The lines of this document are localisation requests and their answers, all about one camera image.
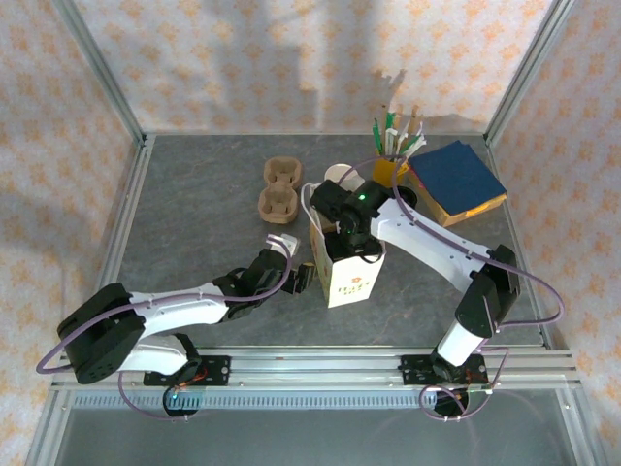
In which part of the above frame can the white printed paper bag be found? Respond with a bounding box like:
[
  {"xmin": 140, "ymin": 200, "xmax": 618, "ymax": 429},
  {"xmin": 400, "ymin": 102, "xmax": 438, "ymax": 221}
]
[{"xmin": 299, "ymin": 182, "xmax": 388, "ymax": 311}]

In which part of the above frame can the stack of white paper cups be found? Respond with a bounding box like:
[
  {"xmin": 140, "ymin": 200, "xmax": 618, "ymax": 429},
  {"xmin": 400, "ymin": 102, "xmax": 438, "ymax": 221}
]
[{"xmin": 323, "ymin": 163, "xmax": 366, "ymax": 188}]

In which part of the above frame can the stack of pulp cup carriers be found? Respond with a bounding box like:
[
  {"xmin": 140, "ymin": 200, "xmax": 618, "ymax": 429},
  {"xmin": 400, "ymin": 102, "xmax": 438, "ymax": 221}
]
[{"xmin": 256, "ymin": 156, "xmax": 305, "ymax": 227}]

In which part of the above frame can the long aluminium mounting rail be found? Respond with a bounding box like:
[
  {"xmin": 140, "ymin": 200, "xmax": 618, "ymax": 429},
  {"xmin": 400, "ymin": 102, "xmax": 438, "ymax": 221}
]
[{"xmin": 50, "ymin": 345, "xmax": 582, "ymax": 389}]

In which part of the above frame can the grey slotted cable duct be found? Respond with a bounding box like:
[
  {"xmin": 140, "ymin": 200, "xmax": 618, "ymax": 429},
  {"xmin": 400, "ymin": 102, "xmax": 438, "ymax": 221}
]
[{"xmin": 91, "ymin": 390, "xmax": 486, "ymax": 412}]

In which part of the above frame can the aluminium frame post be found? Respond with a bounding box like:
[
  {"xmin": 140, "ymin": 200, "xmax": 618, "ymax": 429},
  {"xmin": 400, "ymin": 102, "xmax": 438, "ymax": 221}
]
[
  {"xmin": 483, "ymin": 0, "xmax": 570, "ymax": 146},
  {"xmin": 51, "ymin": 0, "xmax": 148, "ymax": 147}
]

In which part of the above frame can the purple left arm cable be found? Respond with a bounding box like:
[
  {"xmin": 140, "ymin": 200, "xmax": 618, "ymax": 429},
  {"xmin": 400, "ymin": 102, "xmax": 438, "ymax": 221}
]
[{"xmin": 36, "ymin": 235, "xmax": 295, "ymax": 376}]

